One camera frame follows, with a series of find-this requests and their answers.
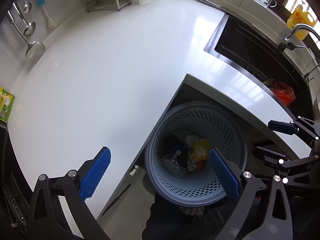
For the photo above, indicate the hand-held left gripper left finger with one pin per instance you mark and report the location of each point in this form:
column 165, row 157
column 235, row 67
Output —
column 96, row 172

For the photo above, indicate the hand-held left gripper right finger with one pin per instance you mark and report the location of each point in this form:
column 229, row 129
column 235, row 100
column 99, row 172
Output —
column 225, row 172

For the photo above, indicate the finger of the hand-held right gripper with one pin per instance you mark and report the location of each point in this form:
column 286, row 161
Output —
column 282, row 127
column 270, row 157

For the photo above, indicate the orange peel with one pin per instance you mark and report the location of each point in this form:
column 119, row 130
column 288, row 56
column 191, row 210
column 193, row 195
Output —
column 201, row 166

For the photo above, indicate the white paper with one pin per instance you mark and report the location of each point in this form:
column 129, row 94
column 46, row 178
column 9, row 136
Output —
column 193, row 165

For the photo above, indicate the blue-grey perforated wastebasket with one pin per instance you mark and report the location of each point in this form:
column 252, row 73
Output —
column 220, row 130

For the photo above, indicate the clear plastic cup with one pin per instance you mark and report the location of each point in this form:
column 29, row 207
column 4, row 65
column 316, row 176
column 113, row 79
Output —
column 175, row 167

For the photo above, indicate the dark grey cloth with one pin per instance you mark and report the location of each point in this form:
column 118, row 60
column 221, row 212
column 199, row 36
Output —
column 170, row 142

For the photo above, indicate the red plastic bag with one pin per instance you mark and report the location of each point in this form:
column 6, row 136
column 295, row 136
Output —
column 283, row 93

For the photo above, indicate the green onions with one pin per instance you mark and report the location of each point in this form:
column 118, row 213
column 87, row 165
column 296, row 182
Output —
column 268, row 82

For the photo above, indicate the person's dark clothing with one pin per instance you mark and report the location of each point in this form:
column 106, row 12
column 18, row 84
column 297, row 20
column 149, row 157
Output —
column 175, row 225

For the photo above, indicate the black gas stove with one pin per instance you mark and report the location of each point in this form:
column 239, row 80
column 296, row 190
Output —
column 10, row 192

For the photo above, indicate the black kitchen sink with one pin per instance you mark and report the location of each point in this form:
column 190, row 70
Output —
column 237, row 45

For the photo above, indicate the steel faucet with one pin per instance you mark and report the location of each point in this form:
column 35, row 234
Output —
column 300, row 27

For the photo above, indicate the yellow detergent bottle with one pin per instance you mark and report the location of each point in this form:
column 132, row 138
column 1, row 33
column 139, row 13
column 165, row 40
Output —
column 298, row 17

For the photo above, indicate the yellow-green seasoning pouch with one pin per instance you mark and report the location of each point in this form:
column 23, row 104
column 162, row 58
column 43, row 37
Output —
column 6, row 105

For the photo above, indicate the large steel ladle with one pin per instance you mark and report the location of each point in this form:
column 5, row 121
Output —
column 35, row 51

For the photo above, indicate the steel kitchen knife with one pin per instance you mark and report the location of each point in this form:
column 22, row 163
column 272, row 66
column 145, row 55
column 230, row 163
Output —
column 207, row 1

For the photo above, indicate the white bottle brush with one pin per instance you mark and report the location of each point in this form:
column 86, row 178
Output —
column 51, row 23

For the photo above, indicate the steel smiley spoon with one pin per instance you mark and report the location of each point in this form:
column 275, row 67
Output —
column 27, row 7

